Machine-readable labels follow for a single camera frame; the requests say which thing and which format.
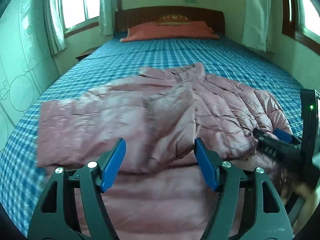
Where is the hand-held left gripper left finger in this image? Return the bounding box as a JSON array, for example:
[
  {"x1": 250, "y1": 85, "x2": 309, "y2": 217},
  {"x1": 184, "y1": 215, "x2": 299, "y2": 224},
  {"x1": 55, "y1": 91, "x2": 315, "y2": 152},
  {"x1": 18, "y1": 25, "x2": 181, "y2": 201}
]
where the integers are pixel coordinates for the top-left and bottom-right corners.
[{"x1": 27, "y1": 137, "x2": 126, "y2": 240}]

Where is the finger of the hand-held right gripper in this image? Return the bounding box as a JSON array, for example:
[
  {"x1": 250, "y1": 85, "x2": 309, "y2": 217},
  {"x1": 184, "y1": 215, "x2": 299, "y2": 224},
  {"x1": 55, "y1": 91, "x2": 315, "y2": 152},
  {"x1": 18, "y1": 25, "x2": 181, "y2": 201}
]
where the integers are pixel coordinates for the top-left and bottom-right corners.
[
  {"x1": 253, "y1": 127, "x2": 303, "y2": 167},
  {"x1": 274, "y1": 128, "x2": 303, "y2": 145}
]

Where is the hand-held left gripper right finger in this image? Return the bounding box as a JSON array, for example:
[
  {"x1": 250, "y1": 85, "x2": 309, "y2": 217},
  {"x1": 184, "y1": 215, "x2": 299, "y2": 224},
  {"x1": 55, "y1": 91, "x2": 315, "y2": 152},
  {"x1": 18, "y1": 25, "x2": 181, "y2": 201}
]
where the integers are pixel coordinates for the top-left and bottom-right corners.
[{"x1": 194, "y1": 137, "x2": 294, "y2": 240}]

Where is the pink down jacket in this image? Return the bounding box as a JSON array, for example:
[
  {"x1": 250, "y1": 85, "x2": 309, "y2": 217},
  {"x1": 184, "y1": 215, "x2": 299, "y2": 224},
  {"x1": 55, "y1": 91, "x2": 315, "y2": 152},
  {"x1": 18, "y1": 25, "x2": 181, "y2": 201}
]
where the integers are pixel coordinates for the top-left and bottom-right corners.
[{"x1": 37, "y1": 62, "x2": 293, "y2": 240}]

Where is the person's right hand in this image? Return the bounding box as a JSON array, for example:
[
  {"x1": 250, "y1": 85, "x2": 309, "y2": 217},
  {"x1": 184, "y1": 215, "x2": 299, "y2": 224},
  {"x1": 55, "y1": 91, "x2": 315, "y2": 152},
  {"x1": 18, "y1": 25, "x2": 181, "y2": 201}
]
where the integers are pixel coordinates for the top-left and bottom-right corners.
[{"x1": 281, "y1": 181, "x2": 320, "y2": 230}]

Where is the wooden nightstand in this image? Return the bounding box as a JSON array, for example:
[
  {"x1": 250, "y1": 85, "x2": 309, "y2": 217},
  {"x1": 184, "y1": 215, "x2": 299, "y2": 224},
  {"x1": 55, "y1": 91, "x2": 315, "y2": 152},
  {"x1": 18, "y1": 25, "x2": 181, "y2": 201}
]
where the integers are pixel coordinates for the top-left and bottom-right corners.
[{"x1": 75, "y1": 47, "x2": 99, "y2": 62}]

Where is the pale green curtain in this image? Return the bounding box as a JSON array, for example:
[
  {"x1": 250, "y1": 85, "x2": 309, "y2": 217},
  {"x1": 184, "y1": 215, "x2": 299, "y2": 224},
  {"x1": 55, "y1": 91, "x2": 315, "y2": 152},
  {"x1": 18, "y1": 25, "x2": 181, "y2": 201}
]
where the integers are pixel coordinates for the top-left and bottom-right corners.
[
  {"x1": 242, "y1": 0, "x2": 273, "y2": 53},
  {"x1": 43, "y1": 0, "x2": 67, "y2": 55},
  {"x1": 98, "y1": 0, "x2": 123, "y2": 36}
]

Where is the bed with blue plaid sheet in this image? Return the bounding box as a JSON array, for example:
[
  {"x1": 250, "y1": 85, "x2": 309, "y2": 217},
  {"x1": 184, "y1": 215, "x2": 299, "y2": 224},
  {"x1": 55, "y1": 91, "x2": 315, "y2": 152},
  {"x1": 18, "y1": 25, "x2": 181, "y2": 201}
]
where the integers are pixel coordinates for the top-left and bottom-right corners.
[{"x1": 0, "y1": 31, "x2": 307, "y2": 232}]

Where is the white wardrobe with circle pattern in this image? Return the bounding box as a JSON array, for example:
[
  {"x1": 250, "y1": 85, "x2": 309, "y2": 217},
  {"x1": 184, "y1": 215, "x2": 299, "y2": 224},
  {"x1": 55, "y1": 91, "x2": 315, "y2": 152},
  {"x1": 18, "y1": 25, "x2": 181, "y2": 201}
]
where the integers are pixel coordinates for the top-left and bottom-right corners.
[{"x1": 0, "y1": 0, "x2": 61, "y2": 153}]

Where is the pink pillow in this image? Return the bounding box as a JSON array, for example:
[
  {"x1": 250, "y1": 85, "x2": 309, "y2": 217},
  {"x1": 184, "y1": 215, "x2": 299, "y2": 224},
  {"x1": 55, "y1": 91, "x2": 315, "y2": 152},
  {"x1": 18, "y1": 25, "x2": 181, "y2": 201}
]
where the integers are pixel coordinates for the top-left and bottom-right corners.
[{"x1": 119, "y1": 21, "x2": 221, "y2": 43}]

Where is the embroidered brown cushion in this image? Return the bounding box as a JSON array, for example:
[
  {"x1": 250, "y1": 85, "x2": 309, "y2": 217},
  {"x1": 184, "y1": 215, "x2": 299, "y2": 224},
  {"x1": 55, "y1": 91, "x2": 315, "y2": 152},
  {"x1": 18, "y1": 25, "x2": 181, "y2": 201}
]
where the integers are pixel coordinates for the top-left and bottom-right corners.
[{"x1": 156, "y1": 14, "x2": 192, "y2": 27}]

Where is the dark wooden headboard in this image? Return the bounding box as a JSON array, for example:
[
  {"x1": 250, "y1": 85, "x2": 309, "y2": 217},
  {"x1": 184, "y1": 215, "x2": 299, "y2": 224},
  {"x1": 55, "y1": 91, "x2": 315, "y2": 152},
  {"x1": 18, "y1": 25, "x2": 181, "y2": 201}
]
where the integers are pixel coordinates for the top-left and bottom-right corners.
[{"x1": 115, "y1": 5, "x2": 226, "y2": 37}]

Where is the wide window with wooden frame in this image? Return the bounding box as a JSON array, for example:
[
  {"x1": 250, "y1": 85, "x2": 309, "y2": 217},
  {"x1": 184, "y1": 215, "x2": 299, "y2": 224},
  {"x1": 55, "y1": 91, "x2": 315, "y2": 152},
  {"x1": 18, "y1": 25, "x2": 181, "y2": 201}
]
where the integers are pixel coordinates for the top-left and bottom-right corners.
[{"x1": 279, "y1": 0, "x2": 320, "y2": 47}]

